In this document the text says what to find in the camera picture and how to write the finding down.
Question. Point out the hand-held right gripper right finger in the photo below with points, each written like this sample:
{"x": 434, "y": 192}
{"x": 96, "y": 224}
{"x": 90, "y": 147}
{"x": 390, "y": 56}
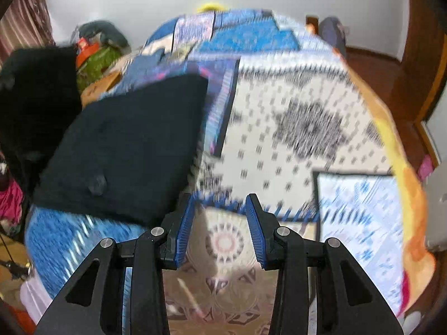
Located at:
{"x": 256, "y": 233}

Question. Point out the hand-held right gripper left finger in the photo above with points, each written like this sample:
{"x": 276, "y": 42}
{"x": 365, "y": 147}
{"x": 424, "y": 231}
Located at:
{"x": 183, "y": 233}

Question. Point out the black pants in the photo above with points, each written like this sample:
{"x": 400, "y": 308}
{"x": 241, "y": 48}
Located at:
{"x": 132, "y": 139}

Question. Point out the blue patchwork blanket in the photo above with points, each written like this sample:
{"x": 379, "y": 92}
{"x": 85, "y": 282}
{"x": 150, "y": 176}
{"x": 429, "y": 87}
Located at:
{"x": 297, "y": 129}

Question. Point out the orange striped blanket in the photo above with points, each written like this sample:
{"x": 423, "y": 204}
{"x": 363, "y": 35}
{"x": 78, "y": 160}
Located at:
{"x": 412, "y": 188}

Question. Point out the brown cardboard box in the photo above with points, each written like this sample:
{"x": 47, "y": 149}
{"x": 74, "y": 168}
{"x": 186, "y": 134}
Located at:
{"x": 99, "y": 89}

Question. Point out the pink cloth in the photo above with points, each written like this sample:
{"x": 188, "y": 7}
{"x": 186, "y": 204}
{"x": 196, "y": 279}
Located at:
{"x": 10, "y": 199}

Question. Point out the pink slipper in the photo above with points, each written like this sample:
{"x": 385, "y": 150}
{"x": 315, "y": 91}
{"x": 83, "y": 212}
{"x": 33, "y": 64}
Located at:
{"x": 425, "y": 169}

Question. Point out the green patterned bag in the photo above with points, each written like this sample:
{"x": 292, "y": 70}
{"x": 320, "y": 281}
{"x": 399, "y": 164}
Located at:
{"x": 99, "y": 64}

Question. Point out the dark fuzzy cloth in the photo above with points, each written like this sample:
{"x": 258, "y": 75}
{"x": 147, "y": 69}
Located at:
{"x": 35, "y": 104}

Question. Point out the orange box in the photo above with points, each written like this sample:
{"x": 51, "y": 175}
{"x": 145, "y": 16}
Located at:
{"x": 83, "y": 52}

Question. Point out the grey backpack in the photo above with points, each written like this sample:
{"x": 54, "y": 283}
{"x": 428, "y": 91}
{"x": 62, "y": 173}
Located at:
{"x": 331, "y": 35}

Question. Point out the grey bundled cloth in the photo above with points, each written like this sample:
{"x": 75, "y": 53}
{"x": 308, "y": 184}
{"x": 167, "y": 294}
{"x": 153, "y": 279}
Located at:
{"x": 104, "y": 33}

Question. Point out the yellow foam headboard tube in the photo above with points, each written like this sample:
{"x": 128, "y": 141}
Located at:
{"x": 209, "y": 7}

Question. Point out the striped brown curtain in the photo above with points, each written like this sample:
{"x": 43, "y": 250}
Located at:
{"x": 24, "y": 24}

